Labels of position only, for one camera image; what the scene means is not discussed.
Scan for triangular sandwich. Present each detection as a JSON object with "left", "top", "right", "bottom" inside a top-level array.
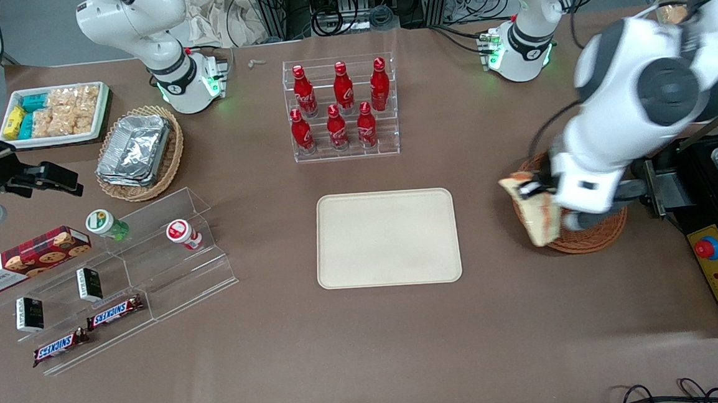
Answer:
[{"left": 498, "top": 173, "right": 566, "bottom": 250}]

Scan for white rectangular snack tray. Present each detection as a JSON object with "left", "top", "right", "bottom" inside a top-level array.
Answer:
[{"left": 0, "top": 81, "right": 114, "bottom": 151}]

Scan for round brown wicker basket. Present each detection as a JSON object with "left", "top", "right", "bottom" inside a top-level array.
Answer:
[{"left": 511, "top": 146, "right": 631, "bottom": 259}]

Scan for oval light wicker basket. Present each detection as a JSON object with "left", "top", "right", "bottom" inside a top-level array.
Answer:
[{"left": 91, "top": 103, "right": 189, "bottom": 205}]

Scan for beige plastic tray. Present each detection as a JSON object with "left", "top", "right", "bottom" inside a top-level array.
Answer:
[{"left": 312, "top": 187, "right": 464, "bottom": 291}]

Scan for clear rice cracker bag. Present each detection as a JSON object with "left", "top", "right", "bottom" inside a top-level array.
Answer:
[
  {"left": 74, "top": 84, "right": 103, "bottom": 123},
  {"left": 30, "top": 106, "right": 82, "bottom": 139},
  {"left": 46, "top": 86, "right": 81, "bottom": 114}
]

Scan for yellow snack packet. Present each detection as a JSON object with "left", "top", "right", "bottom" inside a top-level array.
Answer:
[{"left": 2, "top": 104, "right": 28, "bottom": 141}]

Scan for teal snack packet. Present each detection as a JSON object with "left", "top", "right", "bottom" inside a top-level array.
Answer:
[
  {"left": 20, "top": 92, "right": 50, "bottom": 114},
  {"left": 16, "top": 112, "right": 36, "bottom": 141}
]

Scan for green capped drink bottle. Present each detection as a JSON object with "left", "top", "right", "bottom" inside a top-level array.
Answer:
[{"left": 84, "top": 207, "right": 131, "bottom": 244}]

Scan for red tartan cookie box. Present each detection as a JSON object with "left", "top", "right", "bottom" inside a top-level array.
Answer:
[{"left": 0, "top": 223, "right": 96, "bottom": 294}]

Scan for stacked aluminium foil containers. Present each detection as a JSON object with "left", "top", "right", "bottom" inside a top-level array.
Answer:
[{"left": 93, "top": 111, "right": 175, "bottom": 191}]

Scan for small black white box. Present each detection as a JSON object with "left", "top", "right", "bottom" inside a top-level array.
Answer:
[
  {"left": 76, "top": 266, "right": 105, "bottom": 304},
  {"left": 14, "top": 295, "right": 46, "bottom": 335}
]

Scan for black platform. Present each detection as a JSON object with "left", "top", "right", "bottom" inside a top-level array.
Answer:
[{"left": 673, "top": 132, "right": 718, "bottom": 240}]

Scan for red emergency stop button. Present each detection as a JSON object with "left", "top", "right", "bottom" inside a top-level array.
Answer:
[{"left": 694, "top": 236, "right": 718, "bottom": 262}]

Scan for red capped drink bottle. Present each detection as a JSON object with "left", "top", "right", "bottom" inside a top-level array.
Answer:
[{"left": 165, "top": 217, "right": 204, "bottom": 253}]

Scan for Snickers chocolate bar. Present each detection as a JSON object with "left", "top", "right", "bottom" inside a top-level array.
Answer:
[
  {"left": 84, "top": 294, "right": 147, "bottom": 331},
  {"left": 30, "top": 327, "right": 93, "bottom": 369}
]

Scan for clear acrylic bottle rack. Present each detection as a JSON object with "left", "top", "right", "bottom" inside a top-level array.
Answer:
[{"left": 281, "top": 52, "right": 403, "bottom": 165}]

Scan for clear acrylic stepped shelf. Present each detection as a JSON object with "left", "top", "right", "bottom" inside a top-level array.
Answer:
[{"left": 0, "top": 183, "right": 246, "bottom": 381}]

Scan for red cola bottle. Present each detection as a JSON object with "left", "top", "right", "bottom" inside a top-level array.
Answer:
[
  {"left": 325, "top": 103, "right": 351, "bottom": 153},
  {"left": 368, "top": 57, "right": 391, "bottom": 113},
  {"left": 289, "top": 107, "right": 317, "bottom": 157},
  {"left": 331, "top": 60, "right": 357, "bottom": 116},
  {"left": 292, "top": 64, "right": 320, "bottom": 119},
  {"left": 355, "top": 100, "right": 380, "bottom": 150}
]

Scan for bagged fried snack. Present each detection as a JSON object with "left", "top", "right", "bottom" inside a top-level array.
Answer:
[{"left": 660, "top": 3, "right": 690, "bottom": 25}]

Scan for crumpled beige paper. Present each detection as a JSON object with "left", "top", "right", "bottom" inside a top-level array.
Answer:
[{"left": 184, "top": 0, "right": 270, "bottom": 51}]

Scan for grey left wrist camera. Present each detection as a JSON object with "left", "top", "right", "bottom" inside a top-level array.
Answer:
[{"left": 559, "top": 178, "right": 649, "bottom": 234}]

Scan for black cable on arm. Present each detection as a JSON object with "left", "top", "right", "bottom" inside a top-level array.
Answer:
[{"left": 526, "top": 101, "right": 589, "bottom": 162}]

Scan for black metal bracket box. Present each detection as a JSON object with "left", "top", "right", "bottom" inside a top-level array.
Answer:
[{"left": 630, "top": 155, "right": 694, "bottom": 220}]

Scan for long black arm cable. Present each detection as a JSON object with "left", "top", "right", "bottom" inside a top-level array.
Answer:
[{"left": 568, "top": 0, "right": 613, "bottom": 50}]

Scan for black base cables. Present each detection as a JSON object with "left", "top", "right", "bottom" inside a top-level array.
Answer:
[{"left": 428, "top": 21, "right": 495, "bottom": 58}]

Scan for white wire basket rack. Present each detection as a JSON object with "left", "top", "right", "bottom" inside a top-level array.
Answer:
[{"left": 636, "top": 0, "right": 697, "bottom": 23}]

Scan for black floor cable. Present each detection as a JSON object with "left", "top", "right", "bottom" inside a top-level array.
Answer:
[{"left": 595, "top": 376, "right": 718, "bottom": 403}]

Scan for aluminium frame with cables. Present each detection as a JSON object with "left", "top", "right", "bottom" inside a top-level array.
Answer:
[{"left": 225, "top": 0, "right": 514, "bottom": 45}]

